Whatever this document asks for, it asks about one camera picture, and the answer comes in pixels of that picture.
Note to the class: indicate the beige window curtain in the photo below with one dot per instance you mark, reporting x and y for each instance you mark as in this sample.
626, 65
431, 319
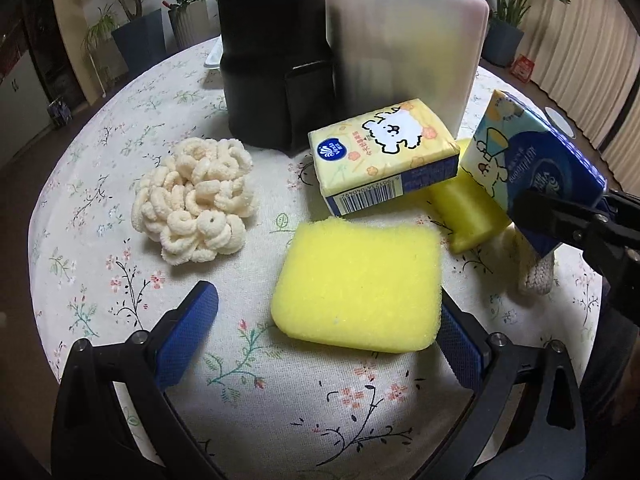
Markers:
586, 56

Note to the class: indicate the beige knitted cloth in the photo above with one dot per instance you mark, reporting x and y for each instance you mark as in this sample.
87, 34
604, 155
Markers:
532, 274

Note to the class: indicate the grey cylindrical trash can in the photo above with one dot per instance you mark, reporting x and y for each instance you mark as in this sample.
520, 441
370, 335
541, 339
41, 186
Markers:
559, 122

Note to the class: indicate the red paper box on floor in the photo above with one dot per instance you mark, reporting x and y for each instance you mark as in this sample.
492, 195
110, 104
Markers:
522, 69

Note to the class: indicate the spider plant with white pole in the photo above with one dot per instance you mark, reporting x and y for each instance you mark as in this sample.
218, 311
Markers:
100, 46

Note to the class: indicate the white floral round tablecloth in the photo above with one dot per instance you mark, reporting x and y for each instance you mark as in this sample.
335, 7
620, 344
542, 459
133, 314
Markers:
259, 404

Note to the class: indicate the white wall cabinet shelving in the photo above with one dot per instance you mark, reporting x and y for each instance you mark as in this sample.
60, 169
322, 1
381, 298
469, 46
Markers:
23, 108

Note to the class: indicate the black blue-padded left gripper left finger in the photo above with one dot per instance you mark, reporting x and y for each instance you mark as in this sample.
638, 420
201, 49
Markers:
185, 339

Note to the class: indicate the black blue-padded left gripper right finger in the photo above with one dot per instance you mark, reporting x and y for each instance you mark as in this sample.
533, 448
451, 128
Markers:
524, 419

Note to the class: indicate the plant in grey ribbed pot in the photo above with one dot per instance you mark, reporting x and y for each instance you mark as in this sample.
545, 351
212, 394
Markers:
189, 21

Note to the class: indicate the small blue patterned box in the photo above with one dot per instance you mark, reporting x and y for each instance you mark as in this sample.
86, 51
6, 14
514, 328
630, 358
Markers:
59, 113

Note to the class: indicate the blue Vinda tissue pack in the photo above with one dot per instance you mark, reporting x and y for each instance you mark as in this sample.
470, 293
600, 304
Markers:
514, 148

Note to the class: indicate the yellow rectangular sponge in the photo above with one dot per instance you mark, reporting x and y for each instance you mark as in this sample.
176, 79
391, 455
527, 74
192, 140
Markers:
468, 215
361, 287

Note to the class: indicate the tall plant in blue pot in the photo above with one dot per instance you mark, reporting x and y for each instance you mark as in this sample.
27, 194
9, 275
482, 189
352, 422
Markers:
140, 40

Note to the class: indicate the white ribbed plastic tray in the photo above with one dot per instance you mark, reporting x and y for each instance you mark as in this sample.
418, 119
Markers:
213, 59

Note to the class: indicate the large-leaf plant in blue pot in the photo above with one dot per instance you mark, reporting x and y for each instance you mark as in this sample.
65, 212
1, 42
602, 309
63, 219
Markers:
504, 33

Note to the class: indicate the black cylindrical container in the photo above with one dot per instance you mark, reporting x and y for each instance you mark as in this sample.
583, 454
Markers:
277, 69

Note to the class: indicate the white translucent plastic box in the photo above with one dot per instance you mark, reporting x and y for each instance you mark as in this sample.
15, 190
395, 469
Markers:
389, 51

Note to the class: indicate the yellow cartoon tissue pack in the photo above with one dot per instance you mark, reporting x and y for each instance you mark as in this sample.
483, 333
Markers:
375, 157

